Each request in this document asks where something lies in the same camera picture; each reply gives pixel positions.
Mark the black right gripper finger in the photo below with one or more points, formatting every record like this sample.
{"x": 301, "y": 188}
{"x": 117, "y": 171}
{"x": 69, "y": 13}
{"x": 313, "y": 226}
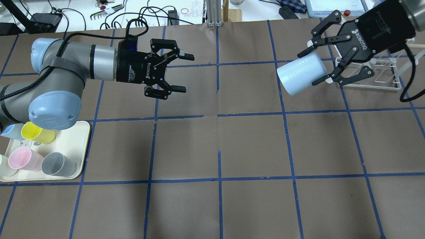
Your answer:
{"x": 310, "y": 48}
{"x": 326, "y": 78}

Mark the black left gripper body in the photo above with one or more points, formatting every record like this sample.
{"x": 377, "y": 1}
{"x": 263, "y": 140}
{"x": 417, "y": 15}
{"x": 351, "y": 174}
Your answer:
{"x": 132, "y": 66}

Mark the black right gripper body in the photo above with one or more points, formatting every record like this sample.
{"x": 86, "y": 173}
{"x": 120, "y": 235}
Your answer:
{"x": 382, "y": 30}

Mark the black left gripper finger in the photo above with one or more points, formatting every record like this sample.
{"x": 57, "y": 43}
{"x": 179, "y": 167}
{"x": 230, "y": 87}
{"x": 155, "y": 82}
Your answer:
{"x": 178, "y": 89}
{"x": 186, "y": 56}

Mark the light blue plastic cup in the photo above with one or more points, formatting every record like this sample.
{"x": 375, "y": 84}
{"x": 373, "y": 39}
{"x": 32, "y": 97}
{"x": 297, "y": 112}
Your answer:
{"x": 299, "y": 74}

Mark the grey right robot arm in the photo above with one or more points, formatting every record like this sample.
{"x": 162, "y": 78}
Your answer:
{"x": 386, "y": 26}

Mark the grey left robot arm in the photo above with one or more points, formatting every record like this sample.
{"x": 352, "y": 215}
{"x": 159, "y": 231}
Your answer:
{"x": 54, "y": 101}

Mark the grey plastic cup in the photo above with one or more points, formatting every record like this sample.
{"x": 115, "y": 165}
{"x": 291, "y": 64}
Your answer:
{"x": 57, "y": 164}

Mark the yellow plastic cup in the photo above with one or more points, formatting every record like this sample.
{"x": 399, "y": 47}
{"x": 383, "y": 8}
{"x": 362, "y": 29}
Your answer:
{"x": 34, "y": 133}

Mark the pink plastic cup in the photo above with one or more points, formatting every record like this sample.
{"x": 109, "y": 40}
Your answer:
{"x": 24, "y": 158}

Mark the pale green plastic cup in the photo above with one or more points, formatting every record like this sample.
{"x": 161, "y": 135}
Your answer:
{"x": 5, "y": 169}

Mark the plaid folded umbrella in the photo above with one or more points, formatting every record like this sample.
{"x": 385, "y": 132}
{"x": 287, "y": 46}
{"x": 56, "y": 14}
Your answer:
{"x": 295, "y": 5}

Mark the wooden mug tree stand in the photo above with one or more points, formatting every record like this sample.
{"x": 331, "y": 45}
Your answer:
{"x": 230, "y": 15}

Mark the hex key set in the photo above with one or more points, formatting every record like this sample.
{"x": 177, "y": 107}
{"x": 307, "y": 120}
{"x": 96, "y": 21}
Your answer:
{"x": 106, "y": 12}

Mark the cream plastic tray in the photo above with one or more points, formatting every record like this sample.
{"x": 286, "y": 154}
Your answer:
{"x": 71, "y": 142}

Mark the black power adapter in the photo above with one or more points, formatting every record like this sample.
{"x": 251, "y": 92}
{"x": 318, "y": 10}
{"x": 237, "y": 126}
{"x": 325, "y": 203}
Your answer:
{"x": 46, "y": 22}

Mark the white wire cup rack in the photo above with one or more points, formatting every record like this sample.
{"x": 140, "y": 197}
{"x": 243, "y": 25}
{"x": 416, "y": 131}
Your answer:
{"x": 384, "y": 71}

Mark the aluminium frame post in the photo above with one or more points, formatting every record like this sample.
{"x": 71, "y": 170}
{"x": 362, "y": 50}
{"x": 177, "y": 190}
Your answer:
{"x": 213, "y": 13}

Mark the light blue handled cup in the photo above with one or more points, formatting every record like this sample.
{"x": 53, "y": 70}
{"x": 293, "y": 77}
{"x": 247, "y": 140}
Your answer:
{"x": 13, "y": 131}

